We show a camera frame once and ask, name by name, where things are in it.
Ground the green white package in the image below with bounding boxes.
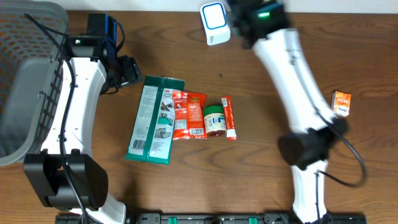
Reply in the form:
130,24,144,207
125,75,185,165

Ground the red snack bag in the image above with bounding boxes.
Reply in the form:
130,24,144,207
172,90,207,140

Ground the red stick sachet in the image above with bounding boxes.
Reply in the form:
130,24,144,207
221,96,237,140

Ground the small orange carton box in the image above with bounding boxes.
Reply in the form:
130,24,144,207
331,91,351,117

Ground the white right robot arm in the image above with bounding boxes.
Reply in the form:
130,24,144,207
226,1,346,223

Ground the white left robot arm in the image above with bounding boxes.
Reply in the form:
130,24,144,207
24,35,141,223

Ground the white barcode scanner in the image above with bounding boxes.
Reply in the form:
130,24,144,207
200,1,231,46

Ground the green lid jar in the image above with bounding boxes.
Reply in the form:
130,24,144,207
203,105,226,137

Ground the grey plastic shopping basket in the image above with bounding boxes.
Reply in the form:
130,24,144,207
1,1,68,166

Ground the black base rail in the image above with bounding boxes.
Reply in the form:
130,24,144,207
55,211,368,224

